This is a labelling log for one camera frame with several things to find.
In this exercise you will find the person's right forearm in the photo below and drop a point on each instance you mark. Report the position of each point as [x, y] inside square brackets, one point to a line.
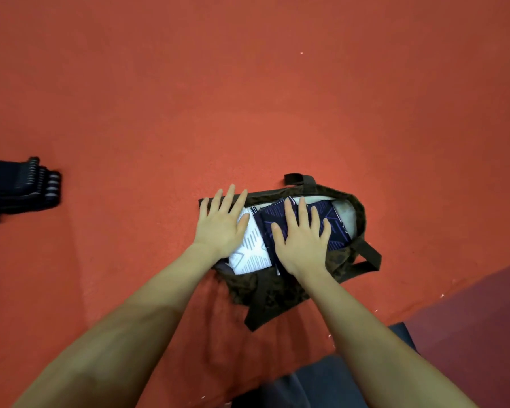
[374, 348]

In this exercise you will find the person's left hand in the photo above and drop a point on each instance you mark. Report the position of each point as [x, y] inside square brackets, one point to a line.
[221, 229]

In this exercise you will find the single pale blue-white sock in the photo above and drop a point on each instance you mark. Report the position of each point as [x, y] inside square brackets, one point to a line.
[251, 250]

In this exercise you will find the person's left forearm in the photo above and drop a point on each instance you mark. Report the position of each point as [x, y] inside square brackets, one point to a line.
[110, 344]

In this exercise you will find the dark grey seat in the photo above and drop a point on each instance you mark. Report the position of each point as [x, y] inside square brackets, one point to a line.
[310, 386]

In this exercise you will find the single navy blue-lined sock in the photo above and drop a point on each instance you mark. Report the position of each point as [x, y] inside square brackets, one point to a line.
[340, 233]

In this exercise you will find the person's right hand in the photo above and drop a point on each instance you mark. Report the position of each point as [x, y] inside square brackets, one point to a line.
[304, 250]

